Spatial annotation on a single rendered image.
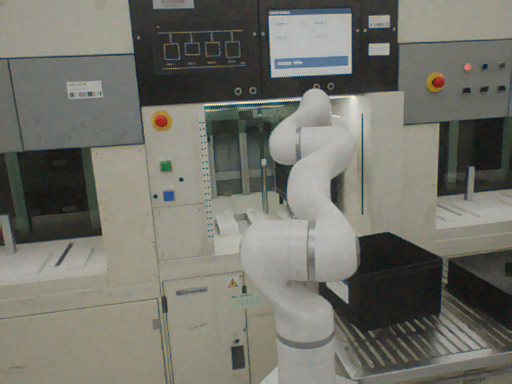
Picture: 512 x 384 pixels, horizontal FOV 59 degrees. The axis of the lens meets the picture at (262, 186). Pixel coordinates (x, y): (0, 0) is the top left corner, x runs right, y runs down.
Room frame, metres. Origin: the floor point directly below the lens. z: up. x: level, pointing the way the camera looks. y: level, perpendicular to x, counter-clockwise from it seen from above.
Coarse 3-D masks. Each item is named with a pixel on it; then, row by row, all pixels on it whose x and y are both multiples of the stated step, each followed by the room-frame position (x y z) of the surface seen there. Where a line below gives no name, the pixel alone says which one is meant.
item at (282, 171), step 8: (280, 168) 1.83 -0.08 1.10; (288, 168) 1.74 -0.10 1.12; (280, 176) 1.84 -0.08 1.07; (288, 176) 1.74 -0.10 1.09; (336, 176) 1.78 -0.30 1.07; (280, 184) 1.84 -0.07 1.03; (336, 184) 1.78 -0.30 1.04; (280, 192) 1.85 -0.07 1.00; (336, 192) 1.78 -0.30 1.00; (280, 200) 1.93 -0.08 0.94; (336, 200) 1.77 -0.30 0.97
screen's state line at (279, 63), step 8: (336, 56) 1.57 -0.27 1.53; (344, 56) 1.57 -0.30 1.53; (280, 64) 1.53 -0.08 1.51; (288, 64) 1.54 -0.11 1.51; (296, 64) 1.54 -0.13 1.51; (304, 64) 1.55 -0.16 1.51; (312, 64) 1.55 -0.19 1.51; (320, 64) 1.56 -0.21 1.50; (328, 64) 1.56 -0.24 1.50; (336, 64) 1.57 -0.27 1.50; (344, 64) 1.57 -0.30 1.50
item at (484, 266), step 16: (464, 256) 1.38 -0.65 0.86; (480, 256) 1.37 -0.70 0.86; (496, 256) 1.37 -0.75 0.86; (448, 272) 1.36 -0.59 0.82; (464, 272) 1.29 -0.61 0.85; (480, 272) 1.25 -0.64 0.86; (496, 272) 1.25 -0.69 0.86; (448, 288) 1.35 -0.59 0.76; (464, 288) 1.28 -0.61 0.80; (480, 288) 1.21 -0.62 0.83; (496, 288) 1.15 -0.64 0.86; (480, 304) 1.21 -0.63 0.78; (496, 304) 1.15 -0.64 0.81; (496, 320) 1.14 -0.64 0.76
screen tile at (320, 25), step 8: (312, 24) 1.55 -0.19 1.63; (320, 24) 1.56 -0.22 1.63; (328, 24) 1.56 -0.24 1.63; (336, 24) 1.57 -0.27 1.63; (320, 32) 1.56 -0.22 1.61; (328, 32) 1.56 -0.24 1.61; (344, 32) 1.57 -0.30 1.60; (320, 40) 1.56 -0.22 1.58; (328, 40) 1.56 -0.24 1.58; (336, 40) 1.57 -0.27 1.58; (344, 40) 1.57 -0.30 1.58; (320, 48) 1.56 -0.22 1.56; (328, 48) 1.56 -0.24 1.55; (336, 48) 1.57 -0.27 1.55; (344, 48) 1.57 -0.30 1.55
